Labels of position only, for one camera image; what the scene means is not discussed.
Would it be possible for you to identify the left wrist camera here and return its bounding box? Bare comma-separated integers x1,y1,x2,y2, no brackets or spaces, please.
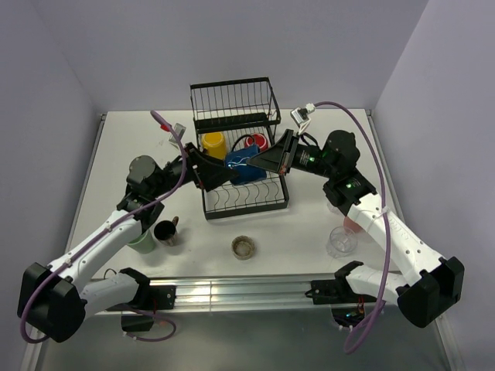
159,121,186,149

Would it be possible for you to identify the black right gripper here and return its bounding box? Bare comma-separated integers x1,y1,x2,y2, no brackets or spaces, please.
246,129,336,179

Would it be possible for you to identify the black wire dish rack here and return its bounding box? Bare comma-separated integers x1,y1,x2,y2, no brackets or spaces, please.
190,77,289,220

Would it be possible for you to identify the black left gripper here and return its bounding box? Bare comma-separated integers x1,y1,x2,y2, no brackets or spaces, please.
150,142,238,198

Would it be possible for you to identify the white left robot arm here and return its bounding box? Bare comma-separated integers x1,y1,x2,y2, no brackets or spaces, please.
17,143,239,344

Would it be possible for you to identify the green plastic cup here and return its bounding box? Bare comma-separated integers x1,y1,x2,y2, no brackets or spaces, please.
127,230,156,254

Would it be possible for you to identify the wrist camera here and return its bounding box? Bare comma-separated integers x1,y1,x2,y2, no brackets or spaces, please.
290,103,316,135
159,121,186,149

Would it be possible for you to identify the red mug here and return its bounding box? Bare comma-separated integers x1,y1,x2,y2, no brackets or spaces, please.
252,133,269,151

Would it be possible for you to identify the small brown glass jar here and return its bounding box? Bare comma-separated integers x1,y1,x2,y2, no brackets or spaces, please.
231,236,256,260

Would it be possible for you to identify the dark blue mug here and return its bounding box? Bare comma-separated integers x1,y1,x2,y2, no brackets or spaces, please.
225,134,267,186

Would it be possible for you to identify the clear glass front right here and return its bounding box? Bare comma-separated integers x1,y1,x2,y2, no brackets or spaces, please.
326,226,357,257

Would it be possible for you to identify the aluminium frame rail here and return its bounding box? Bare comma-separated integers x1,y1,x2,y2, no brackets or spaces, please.
36,268,444,318

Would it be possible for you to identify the clear glass near blue mug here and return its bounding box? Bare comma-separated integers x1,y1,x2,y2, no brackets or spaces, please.
326,202,340,214

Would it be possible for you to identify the yellow ceramic mug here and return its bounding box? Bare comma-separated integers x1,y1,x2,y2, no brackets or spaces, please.
201,132,227,160

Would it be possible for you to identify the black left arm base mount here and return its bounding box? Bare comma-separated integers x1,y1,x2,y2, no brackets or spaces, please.
119,285,177,335

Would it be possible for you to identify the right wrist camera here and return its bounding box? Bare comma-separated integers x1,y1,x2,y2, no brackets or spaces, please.
290,103,316,135

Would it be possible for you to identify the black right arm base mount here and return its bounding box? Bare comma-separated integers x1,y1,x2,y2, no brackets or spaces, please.
305,279,376,328

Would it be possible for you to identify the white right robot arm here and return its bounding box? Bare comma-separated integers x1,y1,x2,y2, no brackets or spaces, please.
247,130,465,328

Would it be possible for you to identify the black metal mug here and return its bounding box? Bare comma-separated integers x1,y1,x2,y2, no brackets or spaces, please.
153,216,179,246

